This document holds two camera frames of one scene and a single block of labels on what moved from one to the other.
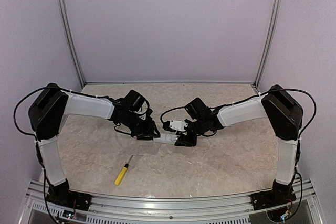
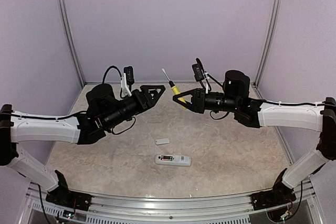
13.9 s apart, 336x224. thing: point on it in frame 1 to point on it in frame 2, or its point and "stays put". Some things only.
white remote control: x=167 y=138 to x=177 y=160
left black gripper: x=148 y=129 to x=151 y=101
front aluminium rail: x=237 y=209 stays put
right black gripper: x=186 y=141 to x=197 y=101
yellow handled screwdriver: x=122 y=173 to x=175 y=89
